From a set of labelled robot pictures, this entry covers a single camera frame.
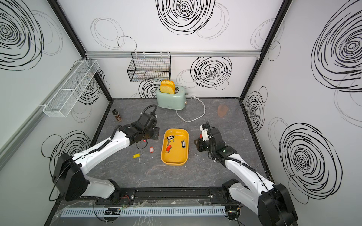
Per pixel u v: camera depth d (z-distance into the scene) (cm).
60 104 71
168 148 92
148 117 63
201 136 96
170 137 96
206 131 74
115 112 99
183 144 93
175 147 91
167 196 75
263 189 42
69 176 40
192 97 122
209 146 69
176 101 111
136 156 89
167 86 99
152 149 91
